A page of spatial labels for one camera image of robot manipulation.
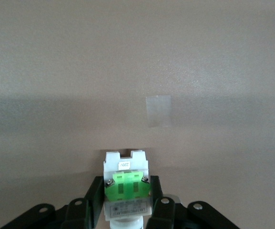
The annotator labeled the red push button green block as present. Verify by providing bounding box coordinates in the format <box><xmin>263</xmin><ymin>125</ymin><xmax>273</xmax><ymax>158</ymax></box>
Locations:
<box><xmin>102</xmin><ymin>149</ymin><xmax>152</xmax><ymax>229</ymax></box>

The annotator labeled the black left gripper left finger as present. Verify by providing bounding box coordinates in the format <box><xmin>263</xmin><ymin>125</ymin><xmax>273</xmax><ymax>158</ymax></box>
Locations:
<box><xmin>1</xmin><ymin>175</ymin><xmax>105</xmax><ymax>229</ymax></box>

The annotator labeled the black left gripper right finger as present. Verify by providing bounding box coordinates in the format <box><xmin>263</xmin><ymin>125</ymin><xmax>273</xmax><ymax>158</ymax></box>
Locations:
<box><xmin>146</xmin><ymin>175</ymin><xmax>240</xmax><ymax>229</ymax></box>

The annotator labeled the clear tape patch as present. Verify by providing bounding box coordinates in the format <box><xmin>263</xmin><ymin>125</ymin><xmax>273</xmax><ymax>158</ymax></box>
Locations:
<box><xmin>145</xmin><ymin>94</ymin><xmax>172</xmax><ymax>128</ymax></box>

